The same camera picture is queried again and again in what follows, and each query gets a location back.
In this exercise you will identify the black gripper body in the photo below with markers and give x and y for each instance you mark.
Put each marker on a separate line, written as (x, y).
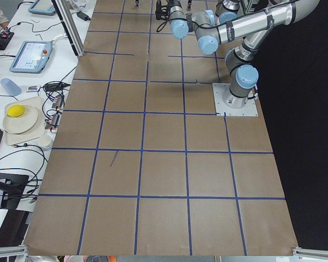
(162, 11)

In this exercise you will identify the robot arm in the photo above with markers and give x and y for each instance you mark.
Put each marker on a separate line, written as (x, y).
(252, 21)
(226, 10)

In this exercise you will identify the black power adapter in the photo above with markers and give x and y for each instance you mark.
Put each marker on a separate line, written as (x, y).
(83, 16)

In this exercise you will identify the blue teach pendant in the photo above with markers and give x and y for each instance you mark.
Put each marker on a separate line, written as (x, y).
(42, 7)
(32, 57)

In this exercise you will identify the blue plastic cup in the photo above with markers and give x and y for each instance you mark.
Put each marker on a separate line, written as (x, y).
(11, 87)

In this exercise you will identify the beige tray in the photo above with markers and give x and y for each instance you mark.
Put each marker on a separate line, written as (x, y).
(35, 132)

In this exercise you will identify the beige plate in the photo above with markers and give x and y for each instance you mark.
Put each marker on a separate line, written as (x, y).
(23, 123)

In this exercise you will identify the white paper cup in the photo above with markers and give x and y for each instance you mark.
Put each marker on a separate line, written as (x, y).
(45, 142)

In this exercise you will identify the yellow lemon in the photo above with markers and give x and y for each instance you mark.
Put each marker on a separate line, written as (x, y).
(16, 111)

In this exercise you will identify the aluminium frame post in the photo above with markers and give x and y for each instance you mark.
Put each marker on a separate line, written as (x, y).
(69, 26)

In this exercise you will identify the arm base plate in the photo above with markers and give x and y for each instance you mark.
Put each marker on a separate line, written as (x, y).
(226, 104)

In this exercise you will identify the black camera stand base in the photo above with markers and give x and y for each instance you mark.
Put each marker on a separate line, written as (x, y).
(11, 189)

